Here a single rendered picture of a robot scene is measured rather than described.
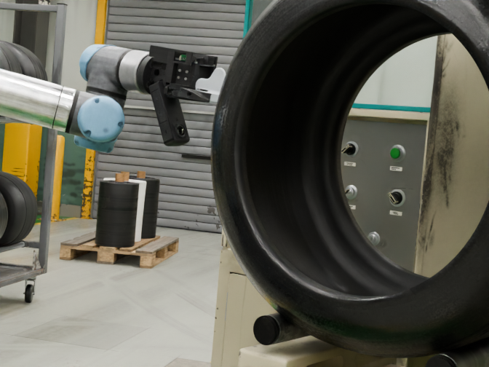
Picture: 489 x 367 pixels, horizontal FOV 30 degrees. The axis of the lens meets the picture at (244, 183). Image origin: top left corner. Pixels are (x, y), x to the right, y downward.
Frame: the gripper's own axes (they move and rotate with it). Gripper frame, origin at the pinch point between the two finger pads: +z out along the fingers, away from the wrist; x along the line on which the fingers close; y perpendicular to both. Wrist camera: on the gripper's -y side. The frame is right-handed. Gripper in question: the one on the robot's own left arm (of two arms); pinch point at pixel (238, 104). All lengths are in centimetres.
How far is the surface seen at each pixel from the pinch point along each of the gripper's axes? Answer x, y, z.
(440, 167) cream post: 27.5, -4.9, 25.1
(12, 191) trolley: 245, -93, -341
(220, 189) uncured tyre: -11.9, -12.4, 8.4
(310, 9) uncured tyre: -12.3, 15.6, 18.7
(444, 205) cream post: 27.4, -11.2, 27.4
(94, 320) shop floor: 271, -158, -281
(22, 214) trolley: 250, -105, -334
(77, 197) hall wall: 667, -186, -716
